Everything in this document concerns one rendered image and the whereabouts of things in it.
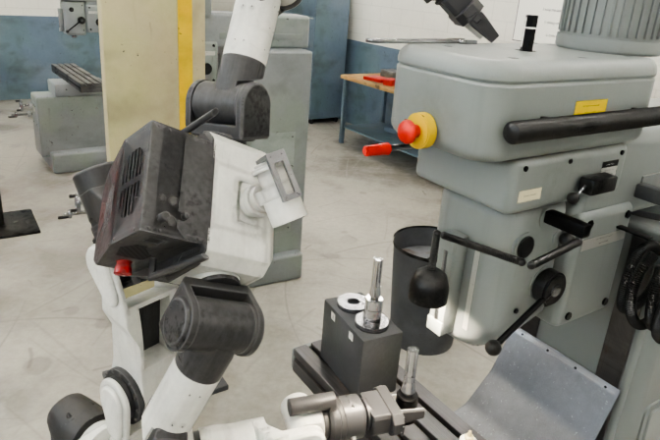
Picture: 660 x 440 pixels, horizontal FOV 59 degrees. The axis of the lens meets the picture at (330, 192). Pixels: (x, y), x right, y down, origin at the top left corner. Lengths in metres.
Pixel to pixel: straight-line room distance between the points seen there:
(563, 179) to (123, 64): 1.86
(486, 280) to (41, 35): 9.09
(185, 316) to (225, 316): 0.07
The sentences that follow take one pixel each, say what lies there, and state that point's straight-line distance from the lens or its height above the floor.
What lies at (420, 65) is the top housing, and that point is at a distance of 1.00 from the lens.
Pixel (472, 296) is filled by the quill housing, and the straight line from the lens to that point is 1.17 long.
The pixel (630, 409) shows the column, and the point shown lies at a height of 1.07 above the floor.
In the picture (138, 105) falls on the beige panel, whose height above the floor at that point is 1.44.
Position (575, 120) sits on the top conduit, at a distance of 1.01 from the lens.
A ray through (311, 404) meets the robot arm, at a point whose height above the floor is 1.19.
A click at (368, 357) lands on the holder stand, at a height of 1.10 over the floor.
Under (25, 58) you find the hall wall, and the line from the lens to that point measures 9.85.
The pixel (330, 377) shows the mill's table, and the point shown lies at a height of 0.96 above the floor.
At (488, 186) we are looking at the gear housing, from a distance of 1.04.
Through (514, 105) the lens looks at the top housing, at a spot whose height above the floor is 1.83.
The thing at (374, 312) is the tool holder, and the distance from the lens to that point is 1.53.
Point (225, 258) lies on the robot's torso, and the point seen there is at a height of 1.52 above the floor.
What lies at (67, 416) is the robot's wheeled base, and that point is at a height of 0.74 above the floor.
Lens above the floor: 1.98
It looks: 20 degrees down
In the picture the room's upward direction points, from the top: 4 degrees clockwise
